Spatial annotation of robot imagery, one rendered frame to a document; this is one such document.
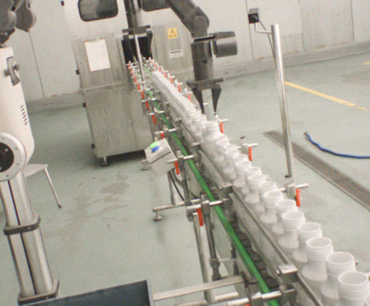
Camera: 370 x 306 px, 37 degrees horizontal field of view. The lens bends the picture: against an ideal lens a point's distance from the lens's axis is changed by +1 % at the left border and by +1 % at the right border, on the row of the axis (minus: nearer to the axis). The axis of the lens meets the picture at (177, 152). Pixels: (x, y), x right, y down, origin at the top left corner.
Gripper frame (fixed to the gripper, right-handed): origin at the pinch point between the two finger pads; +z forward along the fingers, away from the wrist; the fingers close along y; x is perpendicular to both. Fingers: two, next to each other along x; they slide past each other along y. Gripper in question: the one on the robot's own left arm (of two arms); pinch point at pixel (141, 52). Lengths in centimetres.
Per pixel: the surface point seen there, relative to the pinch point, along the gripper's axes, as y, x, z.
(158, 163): 2.8, 35.6, 31.9
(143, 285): 13, 86, 45
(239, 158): -15, 75, 24
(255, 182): -14, 95, 23
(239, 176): -13, 83, 25
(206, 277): -14, -46, 118
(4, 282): 108, -141, 141
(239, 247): -9, 90, 39
